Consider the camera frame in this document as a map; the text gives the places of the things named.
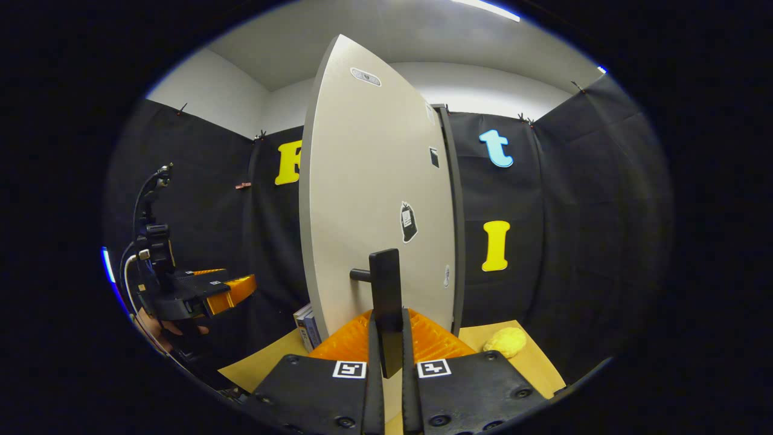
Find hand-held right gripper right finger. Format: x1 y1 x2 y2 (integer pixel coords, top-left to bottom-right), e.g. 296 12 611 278
402 308 547 435

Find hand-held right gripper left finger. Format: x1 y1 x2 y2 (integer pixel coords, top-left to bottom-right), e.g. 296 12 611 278
242 309 385 435

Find white cabinet door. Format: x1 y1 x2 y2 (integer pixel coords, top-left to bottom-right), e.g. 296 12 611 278
299 34 460 379

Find grey-blue book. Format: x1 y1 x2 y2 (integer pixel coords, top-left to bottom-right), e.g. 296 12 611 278
304 311 322 351

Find yellow lumpy object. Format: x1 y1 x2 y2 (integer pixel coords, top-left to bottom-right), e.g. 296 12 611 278
483 327 527 359

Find black backdrop cloth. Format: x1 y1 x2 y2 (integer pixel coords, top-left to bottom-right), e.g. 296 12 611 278
103 72 674 393

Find long ceiling light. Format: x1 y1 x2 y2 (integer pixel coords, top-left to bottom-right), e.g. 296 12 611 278
450 0 521 22

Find white cable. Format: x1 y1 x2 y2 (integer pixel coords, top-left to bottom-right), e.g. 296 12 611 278
123 249 182 364

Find black cable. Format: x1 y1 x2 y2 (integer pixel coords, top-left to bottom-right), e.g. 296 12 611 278
132 162 176 242

